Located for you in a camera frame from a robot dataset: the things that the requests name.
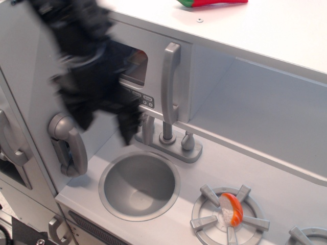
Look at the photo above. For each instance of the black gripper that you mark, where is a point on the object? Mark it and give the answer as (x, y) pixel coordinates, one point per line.
(91, 83)

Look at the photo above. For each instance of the white microwave door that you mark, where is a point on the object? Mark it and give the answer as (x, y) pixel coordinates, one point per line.
(145, 78)

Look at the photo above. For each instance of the grey microwave door handle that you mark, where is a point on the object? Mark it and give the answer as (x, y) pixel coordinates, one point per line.
(171, 60)

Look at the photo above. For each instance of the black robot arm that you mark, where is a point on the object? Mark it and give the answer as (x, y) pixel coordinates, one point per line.
(69, 22)

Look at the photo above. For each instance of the grey toy telephone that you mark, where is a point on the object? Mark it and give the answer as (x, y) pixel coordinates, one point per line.
(68, 145)

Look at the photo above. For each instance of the red strawberry toy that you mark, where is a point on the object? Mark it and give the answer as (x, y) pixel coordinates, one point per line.
(140, 57)

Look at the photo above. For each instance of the grey round sink basin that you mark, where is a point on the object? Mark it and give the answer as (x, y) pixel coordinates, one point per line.
(139, 186)

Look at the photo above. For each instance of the grey toy faucet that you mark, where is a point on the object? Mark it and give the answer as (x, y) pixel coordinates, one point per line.
(162, 137)

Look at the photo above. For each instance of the white toy kitchen unit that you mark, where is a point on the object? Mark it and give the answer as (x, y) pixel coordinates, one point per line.
(257, 105)

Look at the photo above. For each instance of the red chili pepper toy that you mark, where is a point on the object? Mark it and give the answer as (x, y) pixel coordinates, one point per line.
(200, 3)

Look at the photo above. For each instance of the grey stove burner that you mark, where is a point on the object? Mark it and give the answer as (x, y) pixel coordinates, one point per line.
(311, 235)
(208, 223)

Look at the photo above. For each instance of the salmon sushi toy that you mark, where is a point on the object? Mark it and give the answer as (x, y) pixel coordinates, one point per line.
(231, 208)

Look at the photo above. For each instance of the grey fridge door handle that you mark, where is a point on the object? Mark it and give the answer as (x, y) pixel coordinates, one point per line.
(12, 154)

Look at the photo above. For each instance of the grey oven door handle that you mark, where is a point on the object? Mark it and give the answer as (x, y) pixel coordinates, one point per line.
(59, 232)

